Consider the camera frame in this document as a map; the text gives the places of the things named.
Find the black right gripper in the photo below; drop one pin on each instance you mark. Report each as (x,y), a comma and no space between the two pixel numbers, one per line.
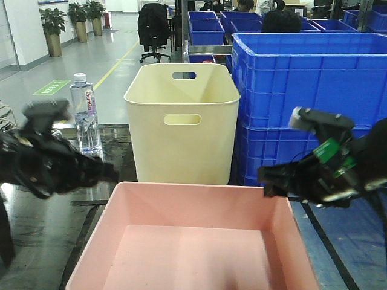
(327,177)

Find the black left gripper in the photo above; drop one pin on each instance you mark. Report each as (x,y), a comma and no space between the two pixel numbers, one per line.
(45,165)

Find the pink plastic bin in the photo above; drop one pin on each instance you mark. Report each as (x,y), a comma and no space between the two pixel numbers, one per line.
(185,236)

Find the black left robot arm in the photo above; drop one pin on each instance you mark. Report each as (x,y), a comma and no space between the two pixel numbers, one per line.
(45,165)

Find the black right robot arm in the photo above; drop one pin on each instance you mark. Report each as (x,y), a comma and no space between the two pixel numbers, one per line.
(370,153)

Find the cream plastic bin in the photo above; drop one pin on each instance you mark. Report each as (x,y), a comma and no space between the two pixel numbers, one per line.
(182,122)

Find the large blue crate lower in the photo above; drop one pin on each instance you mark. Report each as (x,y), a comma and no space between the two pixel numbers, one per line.
(256,147)

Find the large blue crate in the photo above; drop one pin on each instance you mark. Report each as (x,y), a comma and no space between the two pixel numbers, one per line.
(343,73)
(256,147)

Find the clear water bottle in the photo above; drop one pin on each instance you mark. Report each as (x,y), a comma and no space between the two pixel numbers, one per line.
(85,114)

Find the large blue crate upper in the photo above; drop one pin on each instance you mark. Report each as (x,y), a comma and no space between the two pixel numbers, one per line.
(343,73)

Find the potted plant gold pot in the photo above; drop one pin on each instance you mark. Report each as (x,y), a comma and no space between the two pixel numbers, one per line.
(53,23)

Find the black office chair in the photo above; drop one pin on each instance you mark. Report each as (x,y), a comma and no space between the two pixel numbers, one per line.
(153,30)

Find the person with black hair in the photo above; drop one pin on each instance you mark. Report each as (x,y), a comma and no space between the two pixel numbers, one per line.
(284,21)

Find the blue crate far left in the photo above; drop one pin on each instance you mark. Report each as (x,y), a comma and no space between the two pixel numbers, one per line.
(205,28)

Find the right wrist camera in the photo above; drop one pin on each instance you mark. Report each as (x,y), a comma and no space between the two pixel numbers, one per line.
(308,119)

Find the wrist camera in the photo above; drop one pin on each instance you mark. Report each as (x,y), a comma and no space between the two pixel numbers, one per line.
(308,119)
(42,115)

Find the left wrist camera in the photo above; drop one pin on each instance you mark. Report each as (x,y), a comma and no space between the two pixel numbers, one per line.
(42,115)

